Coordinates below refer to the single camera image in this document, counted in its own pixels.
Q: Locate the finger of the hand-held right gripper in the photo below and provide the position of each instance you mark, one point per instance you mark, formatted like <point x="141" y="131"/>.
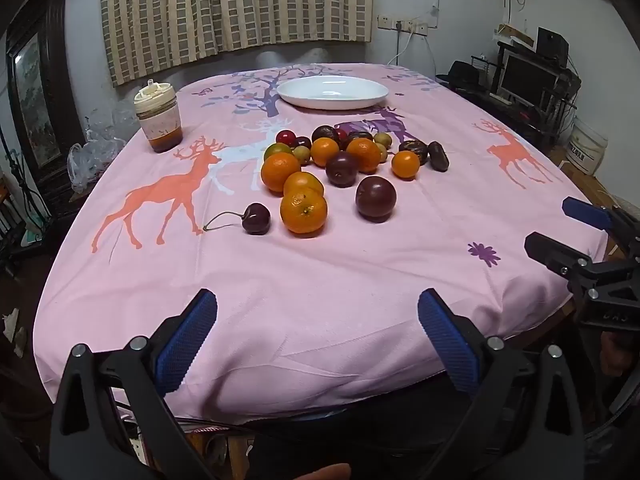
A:
<point x="550" y="252"/>
<point x="587" y="212"/>

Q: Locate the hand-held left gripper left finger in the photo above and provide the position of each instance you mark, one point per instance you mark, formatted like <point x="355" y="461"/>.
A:
<point x="187" y="340"/>

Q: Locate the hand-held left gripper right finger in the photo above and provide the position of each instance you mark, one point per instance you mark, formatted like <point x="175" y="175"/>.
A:
<point x="450" y="345"/>

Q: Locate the dark cherry with stem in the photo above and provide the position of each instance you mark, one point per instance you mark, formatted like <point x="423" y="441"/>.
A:
<point x="256" y="218"/>

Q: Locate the smooth purple passion fruit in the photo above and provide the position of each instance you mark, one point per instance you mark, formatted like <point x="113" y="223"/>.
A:
<point x="341" y="169"/>
<point x="375" y="198"/>

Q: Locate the wrinkled dark round fruit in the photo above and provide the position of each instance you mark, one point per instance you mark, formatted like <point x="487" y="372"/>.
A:
<point x="412" y="151"/>
<point x="324" y="133"/>

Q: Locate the small yellow-green fruit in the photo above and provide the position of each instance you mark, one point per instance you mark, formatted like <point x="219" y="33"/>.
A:
<point x="382" y="138"/>
<point x="383" y="153"/>
<point x="301" y="154"/>

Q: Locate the greenish orange mandarin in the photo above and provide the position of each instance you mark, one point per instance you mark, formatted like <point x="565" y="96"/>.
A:
<point x="276" y="149"/>

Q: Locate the white oval plate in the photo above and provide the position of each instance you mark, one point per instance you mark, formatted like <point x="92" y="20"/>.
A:
<point x="332" y="92"/>

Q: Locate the person's right hand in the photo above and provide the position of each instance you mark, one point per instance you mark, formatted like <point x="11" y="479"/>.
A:
<point x="619" y="355"/>

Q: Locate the person's left hand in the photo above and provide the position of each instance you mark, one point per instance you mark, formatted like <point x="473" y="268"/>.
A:
<point x="325" y="472"/>

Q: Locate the white plastic bucket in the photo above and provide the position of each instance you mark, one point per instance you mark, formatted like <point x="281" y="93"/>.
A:
<point x="587" y="147"/>

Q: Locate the pink deer print tablecloth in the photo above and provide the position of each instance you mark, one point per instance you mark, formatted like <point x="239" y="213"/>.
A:
<point x="300" y="300"/>

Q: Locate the black metal shelf rack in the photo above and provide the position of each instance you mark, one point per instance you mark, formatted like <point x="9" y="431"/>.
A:
<point x="515" y="115"/>

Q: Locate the black computer monitor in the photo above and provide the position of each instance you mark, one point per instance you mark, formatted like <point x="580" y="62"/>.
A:
<point x="527" y="80"/>

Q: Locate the black speaker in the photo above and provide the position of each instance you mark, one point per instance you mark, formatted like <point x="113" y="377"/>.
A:
<point x="552" y="45"/>

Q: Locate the black hat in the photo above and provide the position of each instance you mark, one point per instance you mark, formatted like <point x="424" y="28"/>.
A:
<point x="462" y="75"/>

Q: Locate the small cardboard box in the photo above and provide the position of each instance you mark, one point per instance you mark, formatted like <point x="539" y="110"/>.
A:
<point x="515" y="35"/>

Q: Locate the clear plastic bags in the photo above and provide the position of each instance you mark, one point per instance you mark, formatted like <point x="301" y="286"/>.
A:
<point x="97" y="145"/>

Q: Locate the red cherry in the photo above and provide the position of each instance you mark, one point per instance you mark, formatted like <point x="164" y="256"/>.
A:
<point x="286" y="137"/>
<point x="341" y="133"/>

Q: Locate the dark framed picture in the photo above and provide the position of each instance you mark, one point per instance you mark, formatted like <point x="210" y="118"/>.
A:
<point x="35" y="90"/>

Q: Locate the checked beige curtain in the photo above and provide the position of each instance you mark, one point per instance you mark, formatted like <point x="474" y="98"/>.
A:
<point x="225" y="10"/>

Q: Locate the white wall socket strip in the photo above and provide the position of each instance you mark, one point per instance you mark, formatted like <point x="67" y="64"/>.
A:
<point x="405" y="25"/>

